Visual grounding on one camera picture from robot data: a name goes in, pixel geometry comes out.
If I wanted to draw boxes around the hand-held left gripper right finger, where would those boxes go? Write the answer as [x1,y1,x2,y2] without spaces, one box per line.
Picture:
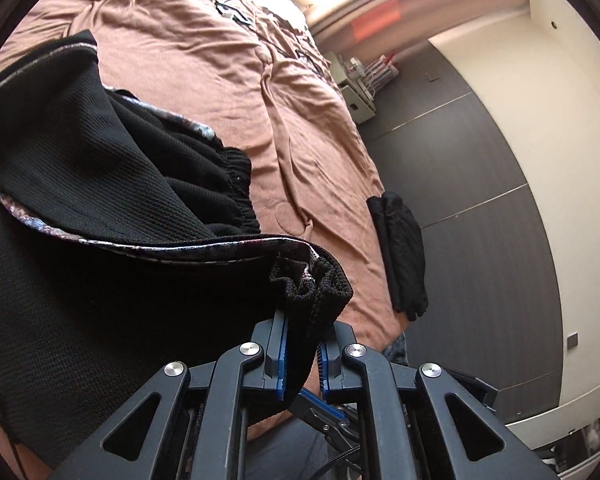
[317,322,561,480]

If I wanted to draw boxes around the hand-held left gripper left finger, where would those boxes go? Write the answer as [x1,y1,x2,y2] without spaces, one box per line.
[47,307,288,480]

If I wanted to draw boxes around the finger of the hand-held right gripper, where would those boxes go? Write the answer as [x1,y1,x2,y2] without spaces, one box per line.
[287,387,361,456]

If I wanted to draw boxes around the black pants with paisley trim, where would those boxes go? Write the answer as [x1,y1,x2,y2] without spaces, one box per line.
[0,30,354,467]

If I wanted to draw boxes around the person's right leg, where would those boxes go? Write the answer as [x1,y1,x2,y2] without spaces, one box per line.
[245,407,362,480]

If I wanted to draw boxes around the folded black clothes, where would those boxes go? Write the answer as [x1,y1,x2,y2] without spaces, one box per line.
[366,191,430,322]

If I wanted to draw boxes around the cream nightstand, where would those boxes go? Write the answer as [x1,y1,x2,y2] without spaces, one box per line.
[336,52,382,124]

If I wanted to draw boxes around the brown blanket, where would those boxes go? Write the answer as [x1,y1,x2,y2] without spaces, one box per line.
[0,0,407,480]

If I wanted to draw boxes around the black braided cable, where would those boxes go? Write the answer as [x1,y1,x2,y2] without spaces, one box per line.
[307,437,362,480]

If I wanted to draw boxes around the thin black cables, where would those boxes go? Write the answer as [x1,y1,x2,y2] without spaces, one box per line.
[202,0,332,77]

